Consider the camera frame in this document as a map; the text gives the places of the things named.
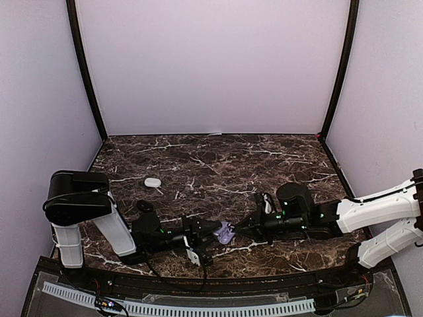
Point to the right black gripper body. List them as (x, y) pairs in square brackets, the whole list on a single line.
[(269, 226)]

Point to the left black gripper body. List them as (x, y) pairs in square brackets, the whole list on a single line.
[(192, 234)]

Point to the purple round charging case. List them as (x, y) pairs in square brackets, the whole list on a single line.
[(225, 233)]

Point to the black earbud charging case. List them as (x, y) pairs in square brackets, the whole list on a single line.
[(144, 206)]

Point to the white earbud charging case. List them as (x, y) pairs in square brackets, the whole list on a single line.
[(152, 182)]

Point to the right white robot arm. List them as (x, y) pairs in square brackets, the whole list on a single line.
[(401, 204)]

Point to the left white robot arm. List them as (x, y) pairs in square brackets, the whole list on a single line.
[(75, 197)]

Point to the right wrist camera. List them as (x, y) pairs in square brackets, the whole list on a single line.
[(265, 203)]

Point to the white slotted cable duct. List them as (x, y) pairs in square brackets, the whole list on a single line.
[(133, 308)]

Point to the right black frame post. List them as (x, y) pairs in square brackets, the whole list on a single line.
[(342, 69)]

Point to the black frame post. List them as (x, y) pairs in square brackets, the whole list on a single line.
[(342, 69), (84, 68)]

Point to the left black frame post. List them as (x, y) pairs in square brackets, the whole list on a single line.
[(84, 68)]

